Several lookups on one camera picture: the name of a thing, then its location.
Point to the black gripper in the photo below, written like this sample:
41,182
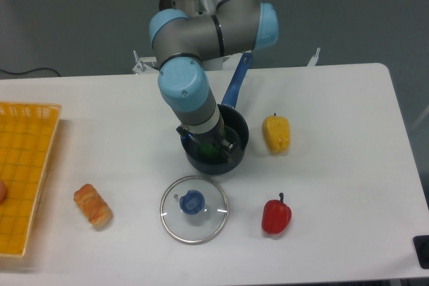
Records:
217,137

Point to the glass pot lid blue knob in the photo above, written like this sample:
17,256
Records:
194,209

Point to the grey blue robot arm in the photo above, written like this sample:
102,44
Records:
189,32

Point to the green bell pepper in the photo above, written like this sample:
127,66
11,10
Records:
220,150

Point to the yellow bell pepper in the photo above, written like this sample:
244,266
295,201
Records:
276,133

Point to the red bell pepper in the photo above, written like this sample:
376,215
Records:
276,215

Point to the toy bread roll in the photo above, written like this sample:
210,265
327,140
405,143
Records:
93,206

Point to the yellow wicker basket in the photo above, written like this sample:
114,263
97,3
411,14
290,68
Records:
27,135

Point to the pink item in basket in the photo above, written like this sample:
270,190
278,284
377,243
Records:
3,191

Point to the black device table edge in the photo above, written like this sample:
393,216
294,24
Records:
421,245

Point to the dark pot blue handle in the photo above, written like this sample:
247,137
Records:
230,117

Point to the white bracket right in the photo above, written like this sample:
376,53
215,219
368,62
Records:
314,59

